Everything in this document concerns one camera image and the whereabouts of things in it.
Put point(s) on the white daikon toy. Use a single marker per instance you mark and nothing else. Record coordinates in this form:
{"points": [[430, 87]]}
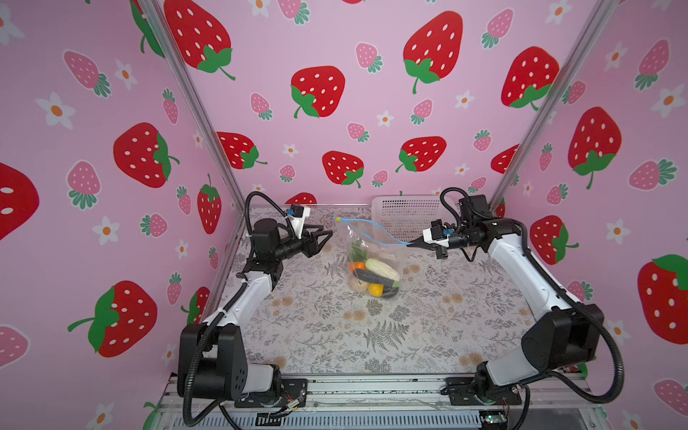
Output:
{"points": [[382, 269]]}

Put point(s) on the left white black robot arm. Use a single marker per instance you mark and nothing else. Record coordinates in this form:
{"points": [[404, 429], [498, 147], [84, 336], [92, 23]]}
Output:
{"points": [[213, 365]]}

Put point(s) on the clear zip top bag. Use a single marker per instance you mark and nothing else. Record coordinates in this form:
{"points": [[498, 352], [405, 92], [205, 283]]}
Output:
{"points": [[381, 244]]}

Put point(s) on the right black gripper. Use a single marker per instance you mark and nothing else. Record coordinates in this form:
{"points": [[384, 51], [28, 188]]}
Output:
{"points": [[423, 245]]}

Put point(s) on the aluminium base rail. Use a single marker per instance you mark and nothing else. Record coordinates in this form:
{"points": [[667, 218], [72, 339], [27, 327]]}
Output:
{"points": [[411, 401]]}

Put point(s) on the black round toy food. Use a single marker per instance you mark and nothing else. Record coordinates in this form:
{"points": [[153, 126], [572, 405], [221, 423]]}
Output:
{"points": [[389, 292]]}

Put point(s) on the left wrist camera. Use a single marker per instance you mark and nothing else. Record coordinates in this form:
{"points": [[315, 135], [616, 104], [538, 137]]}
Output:
{"points": [[297, 215]]}

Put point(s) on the beige garlic toy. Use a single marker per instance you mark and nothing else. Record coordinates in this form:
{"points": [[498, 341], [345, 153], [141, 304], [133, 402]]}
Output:
{"points": [[358, 286]]}

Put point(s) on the aluminium frame post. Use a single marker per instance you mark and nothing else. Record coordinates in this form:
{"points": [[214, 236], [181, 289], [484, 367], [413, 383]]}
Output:
{"points": [[596, 23], [162, 33]]}

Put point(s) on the orange tangerine toy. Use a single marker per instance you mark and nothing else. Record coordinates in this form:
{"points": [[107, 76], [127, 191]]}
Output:
{"points": [[357, 266]]}

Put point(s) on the green leaf toy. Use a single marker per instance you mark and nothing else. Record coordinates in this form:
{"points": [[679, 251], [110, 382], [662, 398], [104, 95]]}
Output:
{"points": [[358, 252]]}

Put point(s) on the right aluminium frame post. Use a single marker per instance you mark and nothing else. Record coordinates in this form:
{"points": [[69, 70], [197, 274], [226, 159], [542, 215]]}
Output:
{"points": [[596, 23]]}

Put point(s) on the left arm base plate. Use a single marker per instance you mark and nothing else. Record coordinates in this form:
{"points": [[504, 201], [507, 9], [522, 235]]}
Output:
{"points": [[288, 393]]}

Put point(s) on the left aluminium frame post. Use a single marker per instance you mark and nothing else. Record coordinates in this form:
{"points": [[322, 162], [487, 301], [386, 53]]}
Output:
{"points": [[162, 33]]}

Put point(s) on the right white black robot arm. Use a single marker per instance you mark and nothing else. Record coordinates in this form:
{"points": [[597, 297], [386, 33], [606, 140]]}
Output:
{"points": [[566, 332]]}

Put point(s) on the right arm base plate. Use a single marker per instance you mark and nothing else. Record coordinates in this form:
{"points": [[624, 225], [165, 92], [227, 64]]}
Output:
{"points": [[474, 391]]}

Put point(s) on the white plastic basket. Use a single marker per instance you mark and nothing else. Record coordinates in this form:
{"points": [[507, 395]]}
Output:
{"points": [[406, 216]]}

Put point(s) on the yellow lemon toy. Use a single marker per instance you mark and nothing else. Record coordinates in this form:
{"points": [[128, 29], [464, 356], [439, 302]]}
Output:
{"points": [[375, 290]]}

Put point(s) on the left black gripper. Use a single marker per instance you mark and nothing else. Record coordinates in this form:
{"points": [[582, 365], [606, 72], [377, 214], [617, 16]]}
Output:
{"points": [[310, 249]]}

